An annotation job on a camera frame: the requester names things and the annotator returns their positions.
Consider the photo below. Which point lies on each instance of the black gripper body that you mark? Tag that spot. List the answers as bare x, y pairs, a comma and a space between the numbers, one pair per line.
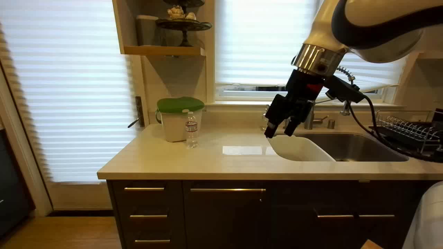
302, 85

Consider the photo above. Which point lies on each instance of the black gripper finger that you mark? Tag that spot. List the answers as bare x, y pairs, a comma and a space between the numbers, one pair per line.
298, 115
276, 112

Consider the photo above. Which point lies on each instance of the dark pull-out trash drawer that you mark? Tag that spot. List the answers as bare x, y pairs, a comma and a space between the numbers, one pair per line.
226, 222

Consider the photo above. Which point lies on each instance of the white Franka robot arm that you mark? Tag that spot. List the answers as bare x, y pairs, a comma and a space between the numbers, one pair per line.
369, 22

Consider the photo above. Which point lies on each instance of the glass soap dispenser bottle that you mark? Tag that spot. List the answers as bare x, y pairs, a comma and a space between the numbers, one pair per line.
309, 121

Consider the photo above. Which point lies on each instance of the white plastic wash basin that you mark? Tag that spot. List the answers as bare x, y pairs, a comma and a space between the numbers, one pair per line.
300, 150

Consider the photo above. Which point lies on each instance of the stainless spring faucet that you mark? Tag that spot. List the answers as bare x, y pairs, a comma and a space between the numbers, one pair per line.
347, 87

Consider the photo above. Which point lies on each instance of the wide white window blind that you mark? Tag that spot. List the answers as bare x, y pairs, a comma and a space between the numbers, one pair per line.
258, 42

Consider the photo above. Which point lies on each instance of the stainless steel sink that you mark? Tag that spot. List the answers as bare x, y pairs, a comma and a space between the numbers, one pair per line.
361, 147

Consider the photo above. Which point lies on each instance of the clear plastic water bottle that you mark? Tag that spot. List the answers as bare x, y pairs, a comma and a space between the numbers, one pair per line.
192, 132

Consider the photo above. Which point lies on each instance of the dark sink cabinet door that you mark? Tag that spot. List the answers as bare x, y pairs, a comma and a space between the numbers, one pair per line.
313, 222
383, 222

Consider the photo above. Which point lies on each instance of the black dish rack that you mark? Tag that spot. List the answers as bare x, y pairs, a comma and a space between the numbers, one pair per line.
409, 133

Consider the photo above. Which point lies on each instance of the pale food on stand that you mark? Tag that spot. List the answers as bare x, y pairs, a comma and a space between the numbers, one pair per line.
182, 14

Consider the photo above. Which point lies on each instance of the white canister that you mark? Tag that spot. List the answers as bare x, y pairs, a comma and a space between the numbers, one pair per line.
147, 29

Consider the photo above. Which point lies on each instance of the white cloth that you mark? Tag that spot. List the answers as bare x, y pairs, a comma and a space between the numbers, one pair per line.
427, 222

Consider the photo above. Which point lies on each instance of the narrow white door blind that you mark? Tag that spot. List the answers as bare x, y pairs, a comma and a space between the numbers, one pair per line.
70, 92

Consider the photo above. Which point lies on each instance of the dark base cabinet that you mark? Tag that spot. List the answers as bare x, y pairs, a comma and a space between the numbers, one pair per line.
12, 188

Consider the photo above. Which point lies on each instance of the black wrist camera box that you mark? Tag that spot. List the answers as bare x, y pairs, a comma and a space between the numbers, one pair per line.
344, 90

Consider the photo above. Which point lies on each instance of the wooden wall shelf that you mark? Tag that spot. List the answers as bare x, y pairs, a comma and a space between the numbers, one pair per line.
164, 50

